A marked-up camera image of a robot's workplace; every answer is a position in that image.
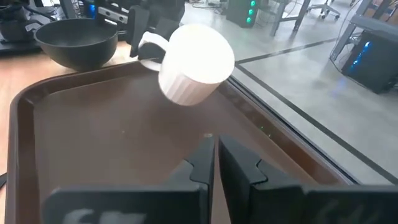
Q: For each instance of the office chair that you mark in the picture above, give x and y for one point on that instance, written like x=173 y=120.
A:
x=325 y=7

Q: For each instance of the computer tower green lights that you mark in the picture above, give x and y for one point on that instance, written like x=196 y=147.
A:
x=239 y=14

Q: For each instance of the computer tower blue light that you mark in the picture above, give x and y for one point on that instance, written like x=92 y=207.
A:
x=373 y=68

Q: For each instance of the black bowl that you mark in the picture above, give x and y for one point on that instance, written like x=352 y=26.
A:
x=77 y=46

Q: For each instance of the brown plastic tray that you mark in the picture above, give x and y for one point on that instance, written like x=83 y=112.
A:
x=109 y=124

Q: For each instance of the white ribbed mug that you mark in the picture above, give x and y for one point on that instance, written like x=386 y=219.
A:
x=192 y=62

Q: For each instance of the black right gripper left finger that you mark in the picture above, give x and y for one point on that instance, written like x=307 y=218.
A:
x=140 y=205

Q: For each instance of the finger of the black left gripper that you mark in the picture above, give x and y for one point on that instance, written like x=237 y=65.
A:
x=139 y=25
x=168 y=26

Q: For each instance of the grey metal table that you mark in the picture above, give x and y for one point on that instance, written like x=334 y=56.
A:
x=373 y=23

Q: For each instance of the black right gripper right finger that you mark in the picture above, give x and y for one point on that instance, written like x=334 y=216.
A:
x=295 y=208

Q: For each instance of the metal desk frame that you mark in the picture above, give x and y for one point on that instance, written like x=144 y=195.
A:
x=277 y=21

